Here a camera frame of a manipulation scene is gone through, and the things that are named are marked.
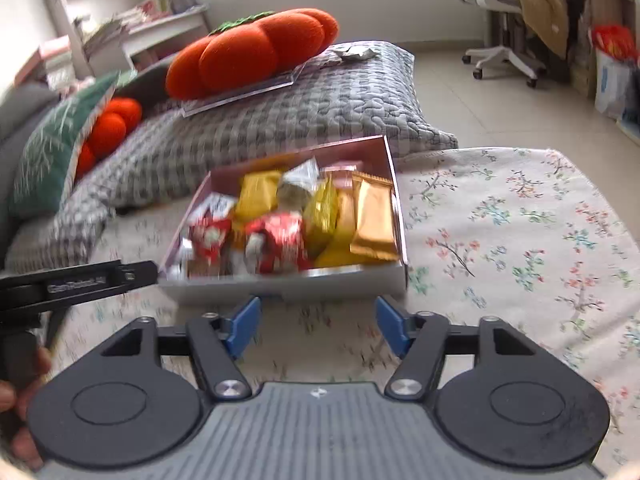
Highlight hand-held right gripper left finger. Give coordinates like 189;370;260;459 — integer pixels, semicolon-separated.
102;295;263;402

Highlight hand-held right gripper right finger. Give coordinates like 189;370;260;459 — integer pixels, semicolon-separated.
375;295;541;402

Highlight pink cardboard box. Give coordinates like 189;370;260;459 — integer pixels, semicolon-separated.
157;135;408;306

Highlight silver grey wrapper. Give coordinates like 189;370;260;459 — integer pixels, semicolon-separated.
169;240;193;281

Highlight orange snack packet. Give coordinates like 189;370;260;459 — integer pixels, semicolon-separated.
350;172;401;261

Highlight person's left hand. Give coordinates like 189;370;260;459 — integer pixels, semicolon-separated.
0;347;53;471

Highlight plain yellow snack packet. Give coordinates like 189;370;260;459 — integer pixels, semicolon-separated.
235;170;283;223

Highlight green leaf print cushion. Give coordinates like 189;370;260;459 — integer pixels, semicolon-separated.
7;70;136;218

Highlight floral tablecloth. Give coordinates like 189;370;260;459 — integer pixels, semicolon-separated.
47;147;640;476

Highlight white green snack packet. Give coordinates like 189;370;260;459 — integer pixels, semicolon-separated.
277;157;321;206

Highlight small orange pumpkin cushion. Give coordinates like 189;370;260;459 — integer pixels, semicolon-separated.
75;97;143;181

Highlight grey sofa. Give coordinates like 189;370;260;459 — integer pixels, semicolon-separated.
0;82;63;261

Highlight grey quilted pillow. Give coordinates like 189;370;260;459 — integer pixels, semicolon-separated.
5;42;458;273

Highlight clear acrylic board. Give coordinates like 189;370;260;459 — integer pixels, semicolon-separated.
180;52;341;118

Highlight pink books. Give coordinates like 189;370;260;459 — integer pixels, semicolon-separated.
15;35;73;86

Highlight stack of magazines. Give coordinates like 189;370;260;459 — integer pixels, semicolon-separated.
75;0;173;56

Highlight large orange pumpkin cushion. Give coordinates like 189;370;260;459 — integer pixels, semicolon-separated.
165;7;340;101

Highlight silver foil packet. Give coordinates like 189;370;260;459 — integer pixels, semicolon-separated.
332;44;381;63

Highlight white bookshelf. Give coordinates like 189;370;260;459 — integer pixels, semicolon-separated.
35;0;211;86

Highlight white office chair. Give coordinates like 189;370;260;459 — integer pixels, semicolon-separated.
457;0;571;88

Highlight white plastic bag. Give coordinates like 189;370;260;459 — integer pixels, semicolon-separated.
595;50;636;118

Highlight beige blanket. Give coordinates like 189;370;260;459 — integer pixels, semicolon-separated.
500;0;571;61

